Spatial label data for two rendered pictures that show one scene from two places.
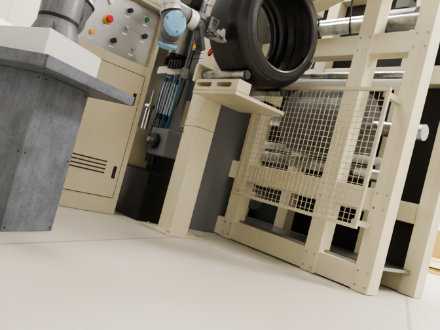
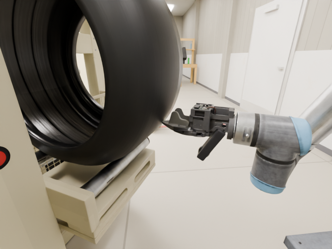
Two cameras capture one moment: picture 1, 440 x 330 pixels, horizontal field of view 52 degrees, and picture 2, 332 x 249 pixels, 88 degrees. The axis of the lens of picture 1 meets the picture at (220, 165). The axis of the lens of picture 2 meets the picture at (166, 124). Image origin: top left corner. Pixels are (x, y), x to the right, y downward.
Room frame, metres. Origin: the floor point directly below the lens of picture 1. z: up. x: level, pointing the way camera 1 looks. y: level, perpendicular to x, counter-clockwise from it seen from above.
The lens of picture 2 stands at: (2.45, 0.58, 1.22)
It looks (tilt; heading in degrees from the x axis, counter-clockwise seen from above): 22 degrees down; 242
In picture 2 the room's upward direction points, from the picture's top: straight up
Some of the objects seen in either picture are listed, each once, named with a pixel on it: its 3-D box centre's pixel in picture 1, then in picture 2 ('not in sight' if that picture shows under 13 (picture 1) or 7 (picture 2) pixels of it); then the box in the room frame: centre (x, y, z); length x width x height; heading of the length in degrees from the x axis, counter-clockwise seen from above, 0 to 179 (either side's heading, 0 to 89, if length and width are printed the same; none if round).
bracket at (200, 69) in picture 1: (222, 84); (34, 188); (2.59, 0.11, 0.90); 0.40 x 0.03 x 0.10; 130
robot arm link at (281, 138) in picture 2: (175, 12); (277, 134); (2.01, 0.37, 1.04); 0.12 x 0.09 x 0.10; 130
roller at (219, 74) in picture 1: (224, 74); (120, 162); (2.36, 0.09, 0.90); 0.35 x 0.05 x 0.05; 40
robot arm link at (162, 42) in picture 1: (169, 34); (271, 167); (1.99, 0.36, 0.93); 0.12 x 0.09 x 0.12; 14
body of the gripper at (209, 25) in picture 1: (204, 25); (211, 121); (2.12, 0.24, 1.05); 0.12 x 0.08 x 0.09; 130
